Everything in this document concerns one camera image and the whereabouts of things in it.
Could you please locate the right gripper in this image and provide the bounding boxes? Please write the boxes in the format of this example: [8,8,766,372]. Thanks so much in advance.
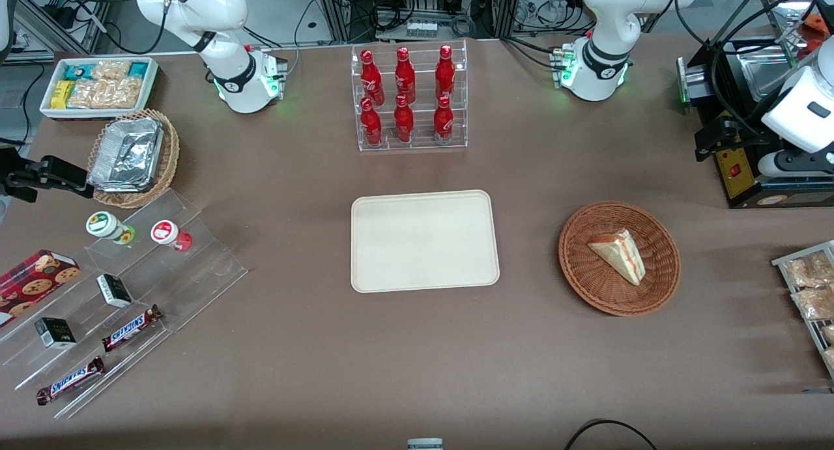
[0,147,94,203]

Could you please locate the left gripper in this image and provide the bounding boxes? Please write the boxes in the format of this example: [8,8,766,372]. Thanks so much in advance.
[694,111,771,162]

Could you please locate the triangle sandwich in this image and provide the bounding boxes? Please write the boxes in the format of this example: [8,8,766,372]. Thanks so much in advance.
[588,228,646,287]

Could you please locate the light wicker basket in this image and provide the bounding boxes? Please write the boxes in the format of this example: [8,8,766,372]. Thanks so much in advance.
[87,109,180,209]

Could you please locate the tray of packaged pastries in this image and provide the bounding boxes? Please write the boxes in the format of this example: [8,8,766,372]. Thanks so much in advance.
[771,240,834,380]

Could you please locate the brown wicker basket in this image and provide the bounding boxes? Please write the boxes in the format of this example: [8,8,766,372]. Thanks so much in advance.
[558,201,682,317]

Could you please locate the beige plastic tray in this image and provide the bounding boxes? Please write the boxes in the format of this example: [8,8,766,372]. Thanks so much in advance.
[351,190,500,294]

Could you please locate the black hot food display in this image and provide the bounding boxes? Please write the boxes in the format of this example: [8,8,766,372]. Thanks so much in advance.
[676,0,834,210]

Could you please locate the green lid cup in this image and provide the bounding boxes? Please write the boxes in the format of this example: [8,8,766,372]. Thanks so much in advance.
[85,211,136,246]

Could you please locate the aluminium foil container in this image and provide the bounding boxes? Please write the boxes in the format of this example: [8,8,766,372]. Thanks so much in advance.
[88,117,165,193]

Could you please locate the steel food pan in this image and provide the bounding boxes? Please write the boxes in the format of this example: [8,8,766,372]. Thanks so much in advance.
[740,45,799,102]

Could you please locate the clear rice cracker bag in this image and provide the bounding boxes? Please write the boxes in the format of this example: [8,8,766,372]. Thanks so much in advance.
[104,77,143,109]
[67,79,109,109]
[91,60,132,81]

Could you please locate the red cookie box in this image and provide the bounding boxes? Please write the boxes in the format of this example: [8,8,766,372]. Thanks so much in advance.
[0,249,81,328]

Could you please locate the red lid cup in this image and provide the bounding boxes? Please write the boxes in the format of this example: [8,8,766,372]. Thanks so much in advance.
[151,220,193,252]

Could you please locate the small black box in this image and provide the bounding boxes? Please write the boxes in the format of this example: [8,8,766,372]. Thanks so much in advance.
[96,274,134,309]
[35,317,77,350]

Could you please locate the white snack bin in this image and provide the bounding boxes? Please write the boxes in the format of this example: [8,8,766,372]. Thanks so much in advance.
[40,57,160,120]

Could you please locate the clear acrylic stepped stand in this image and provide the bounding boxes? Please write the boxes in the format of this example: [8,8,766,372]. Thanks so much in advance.
[0,188,249,419]

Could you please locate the clear pastry bag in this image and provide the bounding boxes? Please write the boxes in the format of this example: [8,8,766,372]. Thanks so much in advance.
[791,286,834,321]
[784,251,834,289]

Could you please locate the snickers chocolate bar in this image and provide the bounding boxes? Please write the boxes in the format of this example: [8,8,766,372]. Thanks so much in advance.
[102,305,163,353]
[36,356,106,406]

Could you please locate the red cola bottle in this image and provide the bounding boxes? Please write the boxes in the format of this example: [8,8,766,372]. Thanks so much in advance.
[433,95,455,142]
[360,97,384,147]
[360,49,386,107]
[435,45,456,102]
[393,94,415,143]
[394,46,417,104]

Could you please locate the clear acrylic bottle rack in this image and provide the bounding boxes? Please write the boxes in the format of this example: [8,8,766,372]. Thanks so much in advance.
[351,39,469,152]

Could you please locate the black cable loop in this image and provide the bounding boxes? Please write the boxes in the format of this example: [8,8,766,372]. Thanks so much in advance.
[563,419,659,450]

